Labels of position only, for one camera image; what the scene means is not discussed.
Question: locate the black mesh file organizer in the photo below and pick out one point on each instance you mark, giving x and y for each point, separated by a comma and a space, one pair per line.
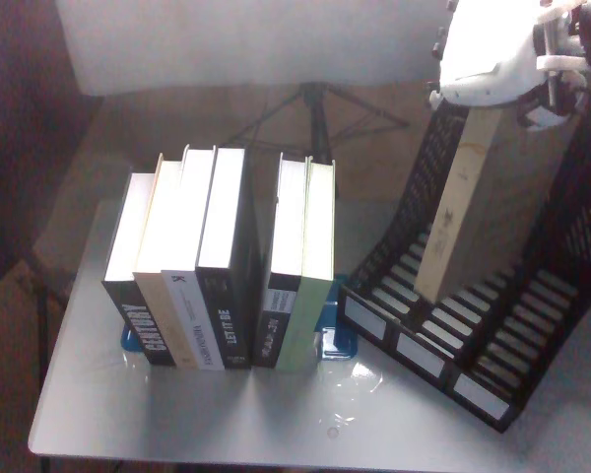
571, 197

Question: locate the blue metal bookend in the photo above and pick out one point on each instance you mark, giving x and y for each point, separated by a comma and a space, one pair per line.
337, 340

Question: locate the light wood-look book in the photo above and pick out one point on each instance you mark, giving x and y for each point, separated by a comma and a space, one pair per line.
453, 222

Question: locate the pale green book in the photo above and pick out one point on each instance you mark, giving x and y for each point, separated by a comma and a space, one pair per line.
300, 325

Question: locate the black book white label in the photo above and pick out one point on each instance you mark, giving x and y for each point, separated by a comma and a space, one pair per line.
276, 315

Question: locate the black Let It Be book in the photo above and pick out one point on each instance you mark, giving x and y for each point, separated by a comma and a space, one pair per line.
229, 325

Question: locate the cream tan book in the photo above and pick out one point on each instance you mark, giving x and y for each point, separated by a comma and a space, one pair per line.
165, 315

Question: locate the black tripod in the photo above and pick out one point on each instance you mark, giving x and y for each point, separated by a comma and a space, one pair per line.
317, 113

